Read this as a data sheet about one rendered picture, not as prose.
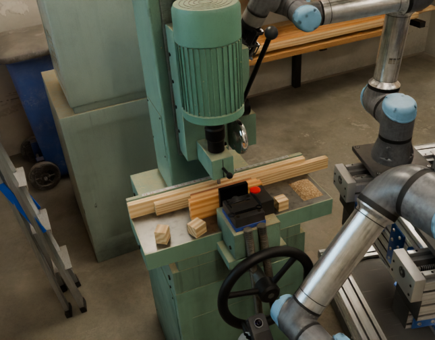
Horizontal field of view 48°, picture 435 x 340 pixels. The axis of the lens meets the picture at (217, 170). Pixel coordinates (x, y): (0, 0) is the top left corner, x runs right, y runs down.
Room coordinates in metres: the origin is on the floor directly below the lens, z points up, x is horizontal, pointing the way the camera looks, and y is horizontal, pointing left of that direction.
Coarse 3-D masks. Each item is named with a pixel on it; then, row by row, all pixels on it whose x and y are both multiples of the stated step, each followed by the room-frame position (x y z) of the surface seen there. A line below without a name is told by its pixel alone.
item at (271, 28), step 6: (270, 30) 1.20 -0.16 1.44; (276, 30) 1.20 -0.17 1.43; (270, 36) 1.19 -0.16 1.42; (276, 36) 1.20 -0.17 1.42; (264, 42) 1.23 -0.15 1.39; (264, 48) 1.24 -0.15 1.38; (264, 54) 1.25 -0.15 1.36; (258, 60) 1.27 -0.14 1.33; (258, 66) 1.28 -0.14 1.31; (252, 72) 1.31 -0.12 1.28; (252, 78) 1.32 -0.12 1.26; (246, 90) 1.36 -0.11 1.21; (246, 96) 1.38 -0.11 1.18; (246, 102) 1.41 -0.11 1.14; (246, 108) 1.40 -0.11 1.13; (246, 114) 1.40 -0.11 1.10
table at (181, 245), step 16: (304, 176) 1.32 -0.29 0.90; (272, 192) 1.24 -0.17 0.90; (288, 192) 1.24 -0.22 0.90; (304, 208) 1.16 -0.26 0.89; (320, 208) 1.18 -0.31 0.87; (144, 224) 1.13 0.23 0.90; (160, 224) 1.13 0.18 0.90; (176, 224) 1.12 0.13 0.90; (208, 224) 1.11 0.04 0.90; (288, 224) 1.14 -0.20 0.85; (144, 240) 1.06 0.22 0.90; (176, 240) 1.05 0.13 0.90; (192, 240) 1.04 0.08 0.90; (208, 240) 1.06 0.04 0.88; (144, 256) 1.00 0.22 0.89; (160, 256) 1.01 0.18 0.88; (176, 256) 1.03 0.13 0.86; (192, 256) 1.04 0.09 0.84; (224, 256) 1.01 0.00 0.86
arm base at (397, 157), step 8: (376, 144) 1.53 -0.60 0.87; (384, 144) 1.49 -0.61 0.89; (392, 144) 1.48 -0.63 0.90; (400, 144) 1.47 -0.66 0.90; (408, 144) 1.48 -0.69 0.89; (376, 152) 1.51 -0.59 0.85; (384, 152) 1.48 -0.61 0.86; (392, 152) 1.47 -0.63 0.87; (400, 152) 1.46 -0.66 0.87; (408, 152) 1.47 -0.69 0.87; (376, 160) 1.50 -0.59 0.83; (384, 160) 1.47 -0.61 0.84; (392, 160) 1.46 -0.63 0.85; (400, 160) 1.45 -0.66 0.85; (408, 160) 1.46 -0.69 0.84
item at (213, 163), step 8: (200, 144) 1.29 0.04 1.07; (200, 152) 1.28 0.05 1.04; (208, 152) 1.24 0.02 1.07; (224, 152) 1.23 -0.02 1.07; (200, 160) 1.29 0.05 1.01; (208, 160) 1.21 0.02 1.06; (216, 160) 1.19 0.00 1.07; (224, 160) 1.20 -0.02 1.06; (232, 160) 1.21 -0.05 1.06; (208, 168) 1.22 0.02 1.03; (216, 168) 1.19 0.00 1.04; (232, 168) 1.21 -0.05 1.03; (216, 176) 1.19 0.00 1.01; (224, 176) 1.20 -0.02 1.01
